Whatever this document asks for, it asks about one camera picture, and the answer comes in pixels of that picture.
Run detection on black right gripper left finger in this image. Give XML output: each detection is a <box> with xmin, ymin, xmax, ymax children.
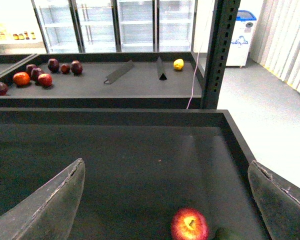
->
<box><xmin>0</xmin><ymin>158</ymin><xmax>86</xmax><ymax>240</ymax></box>

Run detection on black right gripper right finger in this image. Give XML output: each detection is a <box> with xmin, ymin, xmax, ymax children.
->
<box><xmin>247</xmin><ymin>161</ymin><xmax>300</xmax><ymax>240</ymax></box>

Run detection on red yellow apple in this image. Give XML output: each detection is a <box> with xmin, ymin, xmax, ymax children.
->
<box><xmin>170</xmin><ymin>207</ymin><xmax>210</xmax><ymax>240</ymax></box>

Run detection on dark red apple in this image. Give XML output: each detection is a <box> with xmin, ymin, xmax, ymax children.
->
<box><xmin>47</xmin><ymin>58</ymin><xmax>60</xmax><ymax>73</ymax></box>
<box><xmin>70</xmin><ymin>60</ymin><xmax>83</xmax><ymax>75</ymax></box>

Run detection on green avocado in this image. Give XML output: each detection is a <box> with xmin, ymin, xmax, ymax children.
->
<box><xmin>213</xmin><ymin>227</ymin><xmax>244</xmax><ymax>240</ymax></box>

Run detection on black near display tray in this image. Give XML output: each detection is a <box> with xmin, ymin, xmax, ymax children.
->
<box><xmin>0</xmin><ymin>108</ymin><xmax>270</xmax><ymax>240</ymax></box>

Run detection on black display tray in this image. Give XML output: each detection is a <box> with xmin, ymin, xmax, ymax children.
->
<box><xmin>0</xmin><ymin>108</ymin><xmax>270</xmax><ymax>240</ymax></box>
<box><xmin>0</xmin><ymin>52</ymin><xmax>205</xmax><ymax>109</ymax></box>

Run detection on orange tomato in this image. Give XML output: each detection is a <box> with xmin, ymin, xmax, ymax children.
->
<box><xmin>12</xmin><ymin>72</ymin><xmax>31</xmax><ymax>87</ymax></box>

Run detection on dark purple fruit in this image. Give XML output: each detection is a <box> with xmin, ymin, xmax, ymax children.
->
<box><xmin>30</xmin><ymin>67</ymin><xmax>44</xmax><ymax>82</ymax></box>

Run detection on small red fruit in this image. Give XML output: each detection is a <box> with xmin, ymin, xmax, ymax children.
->
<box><xmin>60</xmin><ymin>63</ymin><xmax>71</xmax><ymax>75</ymax></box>

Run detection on dark red fruit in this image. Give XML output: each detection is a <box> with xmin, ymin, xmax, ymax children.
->
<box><xmin>25</xmin><ymin>64</ymin><xmax>37</xmax><ymax>76</ymax></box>

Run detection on flat black divider plate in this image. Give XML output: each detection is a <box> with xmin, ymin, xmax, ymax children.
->
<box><xmin>103</xmin><ymin>60</ymin><xmax>134</xmax><ymax>85</ymax></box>

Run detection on white vertical blinds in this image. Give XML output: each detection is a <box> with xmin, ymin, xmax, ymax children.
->
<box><xmin>250</xmin><ymin>0</ymin><xmax>300</xmax><ymax>94</ymax></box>

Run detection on black far display tray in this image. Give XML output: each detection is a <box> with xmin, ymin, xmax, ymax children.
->
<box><xmin>0</xmin><ymin>52</ymin><xmax>205</xmax><ymax>109</ymax></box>

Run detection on yellow lemon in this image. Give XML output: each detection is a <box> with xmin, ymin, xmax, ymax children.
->
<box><xmin>173</xmin><ymin>58</ymin><xmax>184</xmax><ymax>71</ymax></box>

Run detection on black triangular divider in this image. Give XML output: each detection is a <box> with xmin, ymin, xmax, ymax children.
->
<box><xmin>156</xmin><ymin>56</ymin><xmax>167</xmax><ymax>81</ymax></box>

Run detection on shelf with bottles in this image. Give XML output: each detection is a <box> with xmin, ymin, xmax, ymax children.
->
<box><xmin>0</xmin><ymin>0</ymin><xmax>47</xmax><ymax>55</ymax></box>

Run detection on glass door refrigerator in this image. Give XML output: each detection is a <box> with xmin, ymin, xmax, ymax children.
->
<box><xmin>32</xmin><ymin>0</ymin><xmax>198</xmax><ymax>53</ymax></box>

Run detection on white chest freezer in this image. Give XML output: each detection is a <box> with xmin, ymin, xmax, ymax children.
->
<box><xmin>226</xmin><ymin>10</ymin><xmax>257</xmax><ymax>68</ymax></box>

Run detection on dark metal shelf post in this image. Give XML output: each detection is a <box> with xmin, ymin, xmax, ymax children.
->
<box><xmin>200</xmin><ymin>0</ymin><xmax>241</xmax><ymax>110</ymax></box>

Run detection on pink cable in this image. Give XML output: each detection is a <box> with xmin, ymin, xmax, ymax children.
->
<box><xmin>186</xmin><ymin>0</ymin><xmax>216</xmax><ymax>110</ymax></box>

